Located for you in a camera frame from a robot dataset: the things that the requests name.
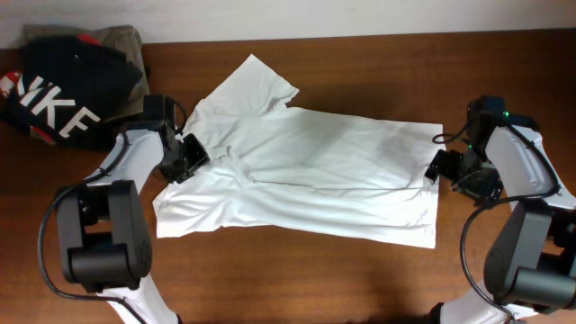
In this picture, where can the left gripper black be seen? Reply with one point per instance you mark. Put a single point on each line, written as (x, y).
(198, 153)

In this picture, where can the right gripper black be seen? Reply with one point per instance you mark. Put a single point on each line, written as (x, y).
(443, 163)

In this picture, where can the white t-shirt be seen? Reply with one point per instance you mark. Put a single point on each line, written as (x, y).
(275, 164)

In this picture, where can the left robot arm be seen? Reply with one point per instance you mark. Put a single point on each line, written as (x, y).
(103, 236)

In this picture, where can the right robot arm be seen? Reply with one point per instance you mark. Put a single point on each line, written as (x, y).
(530, 268)

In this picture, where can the black garment under stack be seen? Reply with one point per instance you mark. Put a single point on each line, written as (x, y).
(36, 108)

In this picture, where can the olive folded garment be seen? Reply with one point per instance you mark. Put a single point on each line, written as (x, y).
(102, 70)

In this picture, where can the black Nike t-shirt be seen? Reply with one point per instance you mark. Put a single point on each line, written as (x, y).
(70, 91)

